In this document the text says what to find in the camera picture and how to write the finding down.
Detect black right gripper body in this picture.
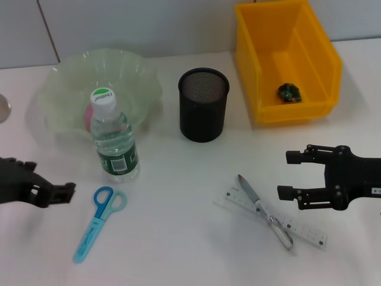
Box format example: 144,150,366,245
324,145,381,211

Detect pink peach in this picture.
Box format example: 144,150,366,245
84,102,96,133

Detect blue and teal scissors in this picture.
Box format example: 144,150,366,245
73,186,128,265

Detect black mesh pen holder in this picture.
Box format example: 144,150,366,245
177,67,231,143

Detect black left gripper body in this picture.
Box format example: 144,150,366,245
0,157,41,206

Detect clear water bottle green label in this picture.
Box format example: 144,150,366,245
90,88,140,183

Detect clear plastic ruler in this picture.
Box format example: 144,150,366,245
224,186,328,250

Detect yellow plastic storage bin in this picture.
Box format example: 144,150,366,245
234,0,343,125

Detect clear silver ballpoint pen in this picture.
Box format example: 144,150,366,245
237,174,298,256

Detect green plastic wrapper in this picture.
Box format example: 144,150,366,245
276,82,303,104

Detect translucent green wavy fruit plate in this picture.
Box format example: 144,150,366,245
38,47,164,141

